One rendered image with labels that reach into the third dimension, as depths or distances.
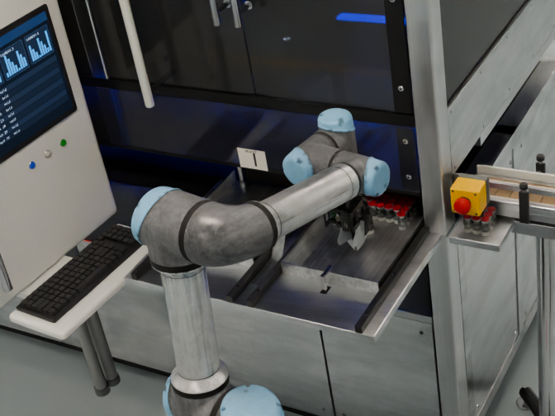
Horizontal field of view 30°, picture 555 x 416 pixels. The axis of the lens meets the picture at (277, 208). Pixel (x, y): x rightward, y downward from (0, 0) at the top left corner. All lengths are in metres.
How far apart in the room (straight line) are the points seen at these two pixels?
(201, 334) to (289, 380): 1.27
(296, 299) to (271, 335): 0.69
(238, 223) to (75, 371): 2.10
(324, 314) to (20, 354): 1.83
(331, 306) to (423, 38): 0.64
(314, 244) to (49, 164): 0.75
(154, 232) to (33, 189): 0.99
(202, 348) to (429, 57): 0.83
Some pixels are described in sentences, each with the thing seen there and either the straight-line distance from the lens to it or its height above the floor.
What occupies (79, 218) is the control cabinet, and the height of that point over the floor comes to 0.88.
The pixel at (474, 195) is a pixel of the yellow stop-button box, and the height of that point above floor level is 1.02.
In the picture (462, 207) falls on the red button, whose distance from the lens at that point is 2.48.
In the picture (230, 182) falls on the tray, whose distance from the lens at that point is 2.90.
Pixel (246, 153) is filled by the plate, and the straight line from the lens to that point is 2.74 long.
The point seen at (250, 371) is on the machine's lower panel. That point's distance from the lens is 3.30.
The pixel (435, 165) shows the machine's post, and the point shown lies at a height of 1.08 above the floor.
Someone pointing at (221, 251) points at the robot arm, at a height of 1.38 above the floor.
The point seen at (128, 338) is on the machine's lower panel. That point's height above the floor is 0.20.
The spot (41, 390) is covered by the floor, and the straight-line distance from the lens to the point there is 3.80.
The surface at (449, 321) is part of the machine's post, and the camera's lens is 2.77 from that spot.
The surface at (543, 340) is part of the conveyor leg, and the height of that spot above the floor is 0.47.
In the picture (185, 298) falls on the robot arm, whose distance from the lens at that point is 1.93.
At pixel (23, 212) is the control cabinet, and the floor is 1.01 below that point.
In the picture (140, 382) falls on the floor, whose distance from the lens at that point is 3.69.
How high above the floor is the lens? 2.40
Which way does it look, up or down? 33 degrees down
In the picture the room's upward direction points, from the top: 10 degrees counter-clockwise
